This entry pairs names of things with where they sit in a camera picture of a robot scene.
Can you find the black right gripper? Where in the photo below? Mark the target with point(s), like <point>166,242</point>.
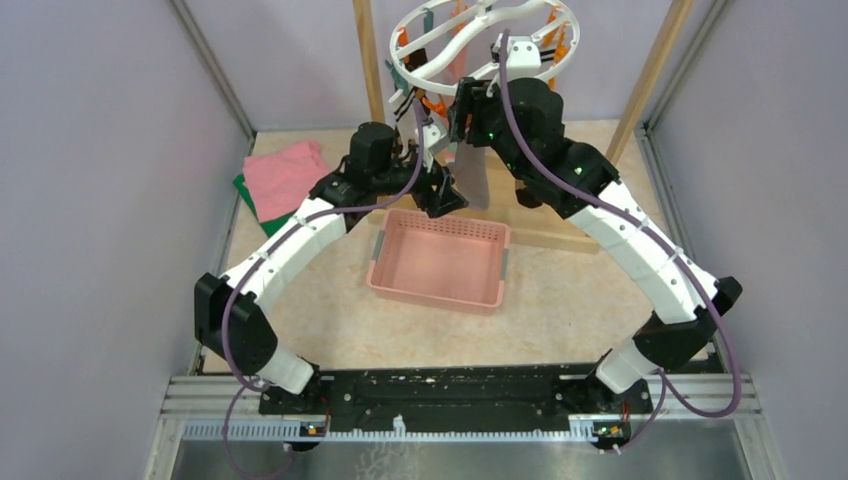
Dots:
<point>472,99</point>

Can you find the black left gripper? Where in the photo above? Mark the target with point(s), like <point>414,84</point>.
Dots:
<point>441,200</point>

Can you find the grey sock striped cuff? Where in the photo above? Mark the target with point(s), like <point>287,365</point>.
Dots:
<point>469,170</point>

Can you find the pink plastic basket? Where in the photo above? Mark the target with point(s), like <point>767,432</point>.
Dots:
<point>452,263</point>

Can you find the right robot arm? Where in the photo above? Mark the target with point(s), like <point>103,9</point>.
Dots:
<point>522,123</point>

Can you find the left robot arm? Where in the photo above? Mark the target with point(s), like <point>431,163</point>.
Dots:
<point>231,310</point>

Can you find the wooden hanger rack stand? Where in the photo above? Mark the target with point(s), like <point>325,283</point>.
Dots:
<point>540,227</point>

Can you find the white round clip hanger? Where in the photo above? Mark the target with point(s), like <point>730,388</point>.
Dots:
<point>421,67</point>

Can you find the pink teal sock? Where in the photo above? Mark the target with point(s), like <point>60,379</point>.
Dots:
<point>456,69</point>

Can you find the white black striped sock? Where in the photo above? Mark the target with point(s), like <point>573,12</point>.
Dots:
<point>553,55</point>

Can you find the pink folded cloth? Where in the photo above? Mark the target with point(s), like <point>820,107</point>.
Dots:
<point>278,182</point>

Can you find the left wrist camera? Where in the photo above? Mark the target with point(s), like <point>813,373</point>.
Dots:
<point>436,137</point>

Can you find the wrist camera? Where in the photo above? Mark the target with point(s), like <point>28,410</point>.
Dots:
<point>522,55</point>
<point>436,137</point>

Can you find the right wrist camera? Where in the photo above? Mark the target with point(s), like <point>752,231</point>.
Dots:
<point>522,55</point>

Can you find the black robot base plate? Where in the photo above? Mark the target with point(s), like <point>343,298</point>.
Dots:
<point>558,402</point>

